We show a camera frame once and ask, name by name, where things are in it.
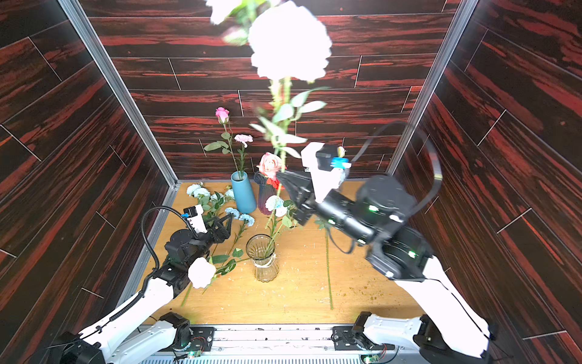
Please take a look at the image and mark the pink rose bud stem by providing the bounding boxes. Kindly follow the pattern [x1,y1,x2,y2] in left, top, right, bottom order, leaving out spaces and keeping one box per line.
[203,106,239,176]

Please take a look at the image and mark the teal ceramic vase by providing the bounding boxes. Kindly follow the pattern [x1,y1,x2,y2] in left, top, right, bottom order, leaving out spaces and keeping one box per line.
[230,171,257,214]

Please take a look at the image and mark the pink carnation flower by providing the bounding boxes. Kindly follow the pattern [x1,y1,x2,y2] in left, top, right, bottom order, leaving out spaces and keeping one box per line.
[234,134,254,180]

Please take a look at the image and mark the small blue flower sprig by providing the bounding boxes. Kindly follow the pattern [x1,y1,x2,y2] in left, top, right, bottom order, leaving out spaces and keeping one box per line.
[181,182,234,306]

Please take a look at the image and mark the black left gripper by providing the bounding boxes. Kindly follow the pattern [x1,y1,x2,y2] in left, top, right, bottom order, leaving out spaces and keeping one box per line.
[184,214,231,271]

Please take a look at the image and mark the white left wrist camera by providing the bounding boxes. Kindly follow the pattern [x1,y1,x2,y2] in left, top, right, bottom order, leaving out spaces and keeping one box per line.
[182,205,208,234]

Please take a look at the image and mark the pink rose leafy stem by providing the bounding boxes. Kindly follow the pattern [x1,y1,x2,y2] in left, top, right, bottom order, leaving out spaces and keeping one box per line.
[259,153,282,180]

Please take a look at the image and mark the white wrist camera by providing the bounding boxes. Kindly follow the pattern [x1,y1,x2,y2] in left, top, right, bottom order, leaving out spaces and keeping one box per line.
[301,142,352,203]
[182,205,208,234]

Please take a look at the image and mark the red rose flower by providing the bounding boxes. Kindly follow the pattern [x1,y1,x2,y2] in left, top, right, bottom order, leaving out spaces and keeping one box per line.
[267,177,280,190]

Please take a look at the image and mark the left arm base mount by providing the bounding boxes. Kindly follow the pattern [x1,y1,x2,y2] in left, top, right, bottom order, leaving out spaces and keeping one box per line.
[159,312,216,353]

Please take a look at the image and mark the black coiled left cable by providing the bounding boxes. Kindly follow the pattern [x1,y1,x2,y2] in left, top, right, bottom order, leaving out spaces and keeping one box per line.
[104,205,196,324]

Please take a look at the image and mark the blue pink glass vase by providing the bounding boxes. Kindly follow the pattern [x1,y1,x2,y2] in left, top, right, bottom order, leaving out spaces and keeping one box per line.
[253,172,276,215]

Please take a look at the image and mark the white carnation in vase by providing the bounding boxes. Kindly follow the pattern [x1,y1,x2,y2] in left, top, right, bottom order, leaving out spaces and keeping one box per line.
[265,195,297,256]

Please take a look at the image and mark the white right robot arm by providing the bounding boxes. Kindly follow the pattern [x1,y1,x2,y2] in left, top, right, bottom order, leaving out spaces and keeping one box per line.
[277,171,495,363]

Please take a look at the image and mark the white rose single stem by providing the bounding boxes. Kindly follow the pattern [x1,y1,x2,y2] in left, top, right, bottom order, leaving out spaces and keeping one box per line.
[187,248,248,289]

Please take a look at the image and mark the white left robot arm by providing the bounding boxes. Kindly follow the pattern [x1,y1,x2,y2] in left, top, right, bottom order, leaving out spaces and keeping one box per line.
[48,214,233,363]

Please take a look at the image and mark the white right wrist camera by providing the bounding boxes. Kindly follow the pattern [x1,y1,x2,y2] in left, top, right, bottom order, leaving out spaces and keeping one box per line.
[301,142,352,203]

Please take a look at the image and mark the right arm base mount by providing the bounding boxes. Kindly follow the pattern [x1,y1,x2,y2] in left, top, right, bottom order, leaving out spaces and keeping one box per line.
[330,312,396,351]

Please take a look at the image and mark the clear ribbed glass vase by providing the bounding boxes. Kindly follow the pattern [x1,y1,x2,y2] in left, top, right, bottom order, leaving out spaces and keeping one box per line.
[246,234,279,283]

